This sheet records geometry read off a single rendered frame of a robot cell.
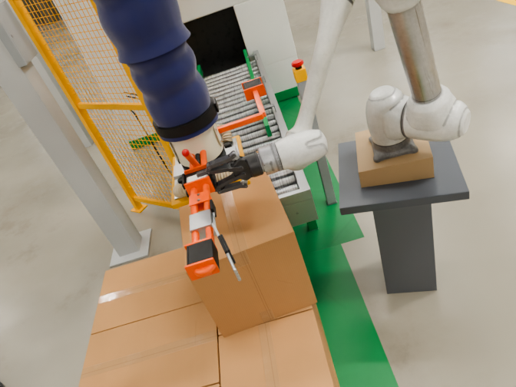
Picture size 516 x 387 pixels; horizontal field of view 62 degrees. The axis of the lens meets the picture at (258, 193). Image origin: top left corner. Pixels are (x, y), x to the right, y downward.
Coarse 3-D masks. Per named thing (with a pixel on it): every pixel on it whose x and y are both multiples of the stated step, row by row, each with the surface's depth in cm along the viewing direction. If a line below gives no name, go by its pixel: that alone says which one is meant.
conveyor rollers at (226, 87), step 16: (240, 64) 404; (208, 80) 398; (224, 80) 389; (240, 80) 374; (224, 96) 360; (240, 96) 352; (224, 112) 339; (240, 112) 331; (256, 112) 322; (272, 112) 314; (240, 128) 309; (256, 128) 300; (272, 128) 292; (256, 144) 287; (272, 176) 249; (288, 176) 250; (288, 192) 234
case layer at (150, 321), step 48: (144, 288) 207; (192, 288) 198; (96, 336) 192; (144, 336) 184; (192, 336) 177; (240, 336) 170; (288, 336) 164; (96, 384) 172; (144, 384) 166; (192, 384) 160; (240, 384) 154; (288, 384) 149; (336, 384) 172
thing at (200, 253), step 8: (200, 240) 110; (208, 240) 109; (192, 248) 108; (200, 248) 107; (208, 248) 107; (216, 248) 111; (192, 256) 106; (200, 256) 105; (208, 256) 104; (216, 256) 107; (192, 264) 104; (200, 264) 104; (208, 264) 104; (216, 264) 105; (192, 272) 105; (216, 272) 106; (192, 280) 106
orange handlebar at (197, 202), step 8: (256, 96) 170; (256, 104) 165; (264, 112) 158; (240, 120) 158; (248, 120) 158; (256, 120) 158; (224, 128) 158; (232, 128) 159; (200, 152) 149; (200, 160) 145; (208, 184) 132; (192, 192) 131; (200, 192) 129; (208, 192) 128; (192, 200) 126; (200, 200) 125; (208, 200) 125; (192, 208) 124; (200, 208) 127; (208, 208) 122; (208, 232) 114; (192, 240) 113; (200, 272) 103; (208, 272) 103
